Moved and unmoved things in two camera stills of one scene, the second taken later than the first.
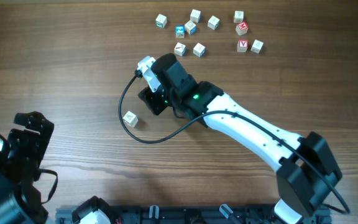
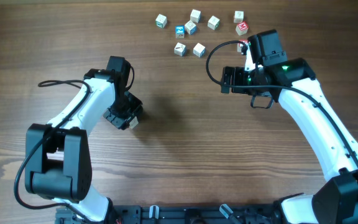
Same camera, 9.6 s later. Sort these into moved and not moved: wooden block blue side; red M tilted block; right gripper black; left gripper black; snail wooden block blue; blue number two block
Moved: left gripper black; right gripper black
Not moved: snail wooden block blue; red M tilted block; wooden block blue side; blue number two block
